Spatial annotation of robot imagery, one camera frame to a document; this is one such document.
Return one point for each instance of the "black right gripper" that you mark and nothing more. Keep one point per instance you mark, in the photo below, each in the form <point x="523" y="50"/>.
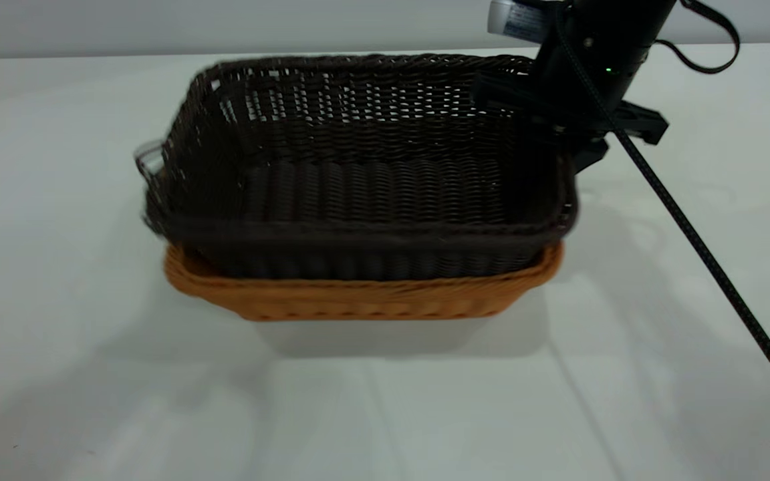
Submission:
<point x="639" y="120"/>

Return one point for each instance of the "dark brown wicker basket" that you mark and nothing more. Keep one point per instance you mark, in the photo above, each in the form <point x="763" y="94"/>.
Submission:
<point x="371" y="194"/>

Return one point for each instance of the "light brown wicker basket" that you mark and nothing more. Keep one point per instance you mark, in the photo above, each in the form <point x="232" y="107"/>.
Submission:
<point x="358" y="299"/>

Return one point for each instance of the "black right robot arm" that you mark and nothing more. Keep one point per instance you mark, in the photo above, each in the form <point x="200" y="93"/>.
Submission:
<point x="625" y="30"/>

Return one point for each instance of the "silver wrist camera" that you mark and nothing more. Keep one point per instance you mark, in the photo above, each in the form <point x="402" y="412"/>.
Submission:
<point x="512" y="20"/>

